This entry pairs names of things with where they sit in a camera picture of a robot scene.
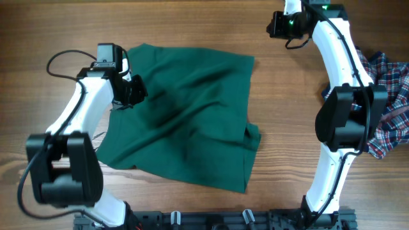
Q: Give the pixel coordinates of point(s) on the plaid red blue shirt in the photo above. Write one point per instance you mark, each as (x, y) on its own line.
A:
(393, 126)

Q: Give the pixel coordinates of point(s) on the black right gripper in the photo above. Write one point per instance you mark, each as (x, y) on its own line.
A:
(273, 27)

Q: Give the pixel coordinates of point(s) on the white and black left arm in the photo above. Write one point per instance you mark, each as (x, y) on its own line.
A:
(62, 162)

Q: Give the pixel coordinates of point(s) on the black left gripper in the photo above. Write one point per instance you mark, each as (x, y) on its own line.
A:
(139, 92)

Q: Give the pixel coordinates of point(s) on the dark green cloth garment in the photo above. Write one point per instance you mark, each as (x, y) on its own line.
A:
(193, 125)

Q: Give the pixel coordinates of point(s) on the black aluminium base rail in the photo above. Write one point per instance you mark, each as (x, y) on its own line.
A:
(269, 220)

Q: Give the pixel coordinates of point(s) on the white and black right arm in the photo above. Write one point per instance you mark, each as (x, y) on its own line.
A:
(349, 116)

